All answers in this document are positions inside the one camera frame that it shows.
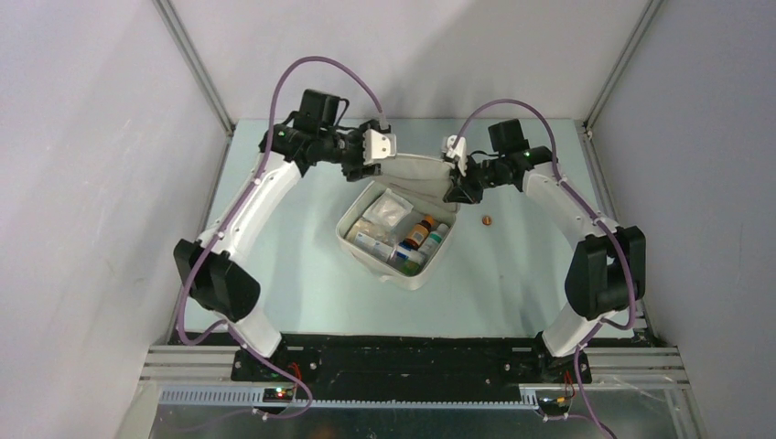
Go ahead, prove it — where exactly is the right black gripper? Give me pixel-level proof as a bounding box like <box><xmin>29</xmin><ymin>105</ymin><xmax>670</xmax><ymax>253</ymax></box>
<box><xmin>444</xmin><ymin>154</ymin><xmax>509</xmax><ymax>206</ymax></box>

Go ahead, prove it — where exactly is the white bottle green label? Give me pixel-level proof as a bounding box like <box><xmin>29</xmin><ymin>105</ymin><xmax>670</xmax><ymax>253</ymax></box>
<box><xmin>418</xmin><ymin>223</ymin><xmax>449</xmax><ymax>259</ymax></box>

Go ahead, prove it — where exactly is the brown medicine bottle orange cap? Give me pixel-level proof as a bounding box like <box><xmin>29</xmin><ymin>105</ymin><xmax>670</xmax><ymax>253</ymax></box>
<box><xmin>402</xmin><ymin>215</ymin><xmax>437</xmax><ymax>250</ymax></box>

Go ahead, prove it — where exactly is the white medicine kit case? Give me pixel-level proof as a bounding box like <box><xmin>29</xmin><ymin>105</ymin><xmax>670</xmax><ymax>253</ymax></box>
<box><xmin>335</xmin><ymin>154</ymin><xmax>459</xmax><ymax>291</ymax></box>

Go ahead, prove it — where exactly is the clear bag of pads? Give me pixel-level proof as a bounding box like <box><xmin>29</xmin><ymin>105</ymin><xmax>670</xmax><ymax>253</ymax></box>
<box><xmin>362</xmin><ymin>188</ymin><xmax>414</xmax><ymax>230</ymax></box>

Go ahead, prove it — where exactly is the blue cotton swab packet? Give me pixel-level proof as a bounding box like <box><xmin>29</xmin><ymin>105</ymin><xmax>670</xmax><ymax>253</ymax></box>
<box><xmin>353</xmin><ymin>232</ymin><xmax>394</xmax><ymax>262</ymax></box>

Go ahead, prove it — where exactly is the blue white bandage roll packet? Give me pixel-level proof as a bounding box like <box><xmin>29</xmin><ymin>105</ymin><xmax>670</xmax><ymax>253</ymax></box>
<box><xmin>392</xmin><ymin>242</ymin><xmax>423</xmax><ymax>266</ymax></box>

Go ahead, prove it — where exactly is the bag of latex gloves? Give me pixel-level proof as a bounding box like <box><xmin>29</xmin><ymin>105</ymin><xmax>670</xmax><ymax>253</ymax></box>
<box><xmin>345</xmin><ymin>218</ymin><xmax>397</xmax><ymax>246</ymax></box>

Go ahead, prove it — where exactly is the small green box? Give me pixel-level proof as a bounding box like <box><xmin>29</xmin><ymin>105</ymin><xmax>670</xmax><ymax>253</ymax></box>
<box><xmin>399</xmin><ymin>259</ymin><xmax>424</xmax><ymax>276</ymax></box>

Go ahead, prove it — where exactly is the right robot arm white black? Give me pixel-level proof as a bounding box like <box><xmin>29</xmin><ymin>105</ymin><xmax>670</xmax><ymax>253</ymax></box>
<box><xmin>441</xmin><ymin>119</ymin><xmax>646</xmax><ymax>382</ymax></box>

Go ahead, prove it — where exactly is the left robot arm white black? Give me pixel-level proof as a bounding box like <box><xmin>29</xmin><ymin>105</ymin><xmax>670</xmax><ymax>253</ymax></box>
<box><xmin>173</xmin><ymin>90</ymin><xmax>396</xmax><ymax>381</ymax></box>

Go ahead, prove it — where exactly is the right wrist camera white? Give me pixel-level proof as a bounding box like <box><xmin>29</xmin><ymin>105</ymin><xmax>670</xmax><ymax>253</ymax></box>
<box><xmin>441</xmin><ymin>135</ymin><xmax>468</xmax><ymax>176</ymax></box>

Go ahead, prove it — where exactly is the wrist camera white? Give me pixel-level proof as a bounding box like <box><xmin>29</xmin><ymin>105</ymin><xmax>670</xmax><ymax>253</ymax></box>
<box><xmin>441</xmin><ymin>135</ymin><xmax>468</xmax><ymax>176</ymax></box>
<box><xmin>363</xmin><ymin>129</ymin><xmax>397</xmax><ymax>166</ymax></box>

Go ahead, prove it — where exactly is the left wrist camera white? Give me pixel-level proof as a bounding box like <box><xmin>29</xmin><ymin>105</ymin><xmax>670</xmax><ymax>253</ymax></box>
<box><xmin>363</xmin><ymin>129</ymin><xmax>397</xmax><ymax>166</ymax></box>

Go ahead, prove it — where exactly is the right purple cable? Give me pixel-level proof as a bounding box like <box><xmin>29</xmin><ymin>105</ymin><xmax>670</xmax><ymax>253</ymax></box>
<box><xmin>454</xmin><ymin>99</ymin><xmax>641</xmax><ymax>437</ymax></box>

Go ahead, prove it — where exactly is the purple cable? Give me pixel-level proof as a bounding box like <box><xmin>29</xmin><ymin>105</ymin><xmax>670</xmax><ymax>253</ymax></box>
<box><xmin>176</xmin><ymin>56</ymin><xmax>389</xmax><ymax>421</ymax></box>
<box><xmin>454</xmin><ymin>99</ymin><xmax>641</xmax><ymax>437</ymax></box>

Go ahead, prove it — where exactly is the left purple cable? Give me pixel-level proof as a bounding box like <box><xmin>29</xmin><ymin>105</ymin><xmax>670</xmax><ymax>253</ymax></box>
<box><xmin>176</xmin><ymin>56</ymin><xmax>389</xmax><ymax>421</ymax></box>

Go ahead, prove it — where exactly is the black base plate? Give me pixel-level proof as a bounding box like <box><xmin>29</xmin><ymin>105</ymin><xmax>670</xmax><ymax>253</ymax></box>
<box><xmin>231</xmin><ymin>334</ymin><xmax>592</xmax><ymax>403</ymax></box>

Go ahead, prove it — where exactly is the aluminium frame rail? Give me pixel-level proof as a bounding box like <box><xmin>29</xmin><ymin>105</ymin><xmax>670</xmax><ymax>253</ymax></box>
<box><xmin>575</xmin><ymin>121</ymin><xmax>690</xmax><ymax>389</ymax></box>

